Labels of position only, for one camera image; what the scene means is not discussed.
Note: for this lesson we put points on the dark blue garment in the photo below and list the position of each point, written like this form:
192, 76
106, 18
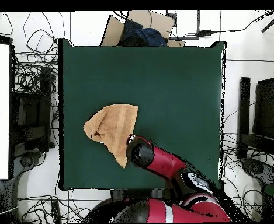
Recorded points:
148, 36

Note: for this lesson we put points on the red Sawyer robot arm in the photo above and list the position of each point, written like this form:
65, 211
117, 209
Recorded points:
164, 163

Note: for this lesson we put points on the brown cardboard box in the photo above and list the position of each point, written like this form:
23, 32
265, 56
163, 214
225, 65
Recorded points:
160, 23

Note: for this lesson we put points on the black power adapter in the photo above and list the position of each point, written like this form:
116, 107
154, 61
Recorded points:
204, 33

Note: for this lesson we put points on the dark green table cloth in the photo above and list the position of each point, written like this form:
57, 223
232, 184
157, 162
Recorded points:
185, 93

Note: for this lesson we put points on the black stand frame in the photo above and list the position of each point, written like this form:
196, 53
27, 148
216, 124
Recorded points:
45, 93
244, 105

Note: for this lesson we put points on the tan terry towel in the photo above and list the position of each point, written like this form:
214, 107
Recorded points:
111, 126

